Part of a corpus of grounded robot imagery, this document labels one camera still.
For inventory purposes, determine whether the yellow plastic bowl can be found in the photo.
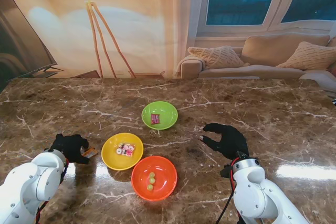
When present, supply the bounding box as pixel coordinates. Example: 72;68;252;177
101;132;144;172

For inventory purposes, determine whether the orange plastic bowl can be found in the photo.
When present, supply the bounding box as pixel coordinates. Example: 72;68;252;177
131;155;178;202

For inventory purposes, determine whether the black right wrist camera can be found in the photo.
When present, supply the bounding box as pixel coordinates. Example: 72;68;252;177
219;164;233;179

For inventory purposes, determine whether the pink white candy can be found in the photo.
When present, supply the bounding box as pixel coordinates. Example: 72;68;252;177
116;143;137;157

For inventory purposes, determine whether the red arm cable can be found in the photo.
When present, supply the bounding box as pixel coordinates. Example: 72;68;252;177
229;157;244;224
35;159;69;224

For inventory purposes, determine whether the green plastic bowl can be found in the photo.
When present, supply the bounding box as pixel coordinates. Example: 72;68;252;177
141;101;179;131

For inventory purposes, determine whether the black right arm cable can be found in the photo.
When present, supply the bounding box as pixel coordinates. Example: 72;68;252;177
215;176;235;224

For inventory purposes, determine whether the flat screen television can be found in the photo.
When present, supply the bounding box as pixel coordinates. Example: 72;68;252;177
0;0;65;79

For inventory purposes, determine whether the beige sofa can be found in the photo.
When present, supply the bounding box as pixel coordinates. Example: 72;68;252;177
176;33;336;93

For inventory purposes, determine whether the low brown wooden table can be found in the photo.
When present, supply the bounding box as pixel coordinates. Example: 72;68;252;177
70;70;102;79

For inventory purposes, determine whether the orange yellow candy packet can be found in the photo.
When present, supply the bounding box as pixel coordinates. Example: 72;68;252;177
80;146;98;158

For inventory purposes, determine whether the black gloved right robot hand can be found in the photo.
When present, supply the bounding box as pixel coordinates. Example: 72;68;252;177
199;123;250;161

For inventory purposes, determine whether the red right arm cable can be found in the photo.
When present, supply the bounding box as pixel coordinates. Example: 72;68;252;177
229;157;244;224

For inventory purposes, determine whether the beige knitted cushion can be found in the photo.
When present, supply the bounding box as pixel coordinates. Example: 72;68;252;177
276;41;336;71
187;45;245;69

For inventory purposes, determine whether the red left arm cable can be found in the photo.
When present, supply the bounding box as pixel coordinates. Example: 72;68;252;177
35;159;69;224

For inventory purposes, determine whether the white sheer curtain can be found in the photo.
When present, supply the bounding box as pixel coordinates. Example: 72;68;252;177
167;0;213;79

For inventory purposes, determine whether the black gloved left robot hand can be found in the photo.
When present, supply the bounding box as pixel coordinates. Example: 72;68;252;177
49;133;90;165

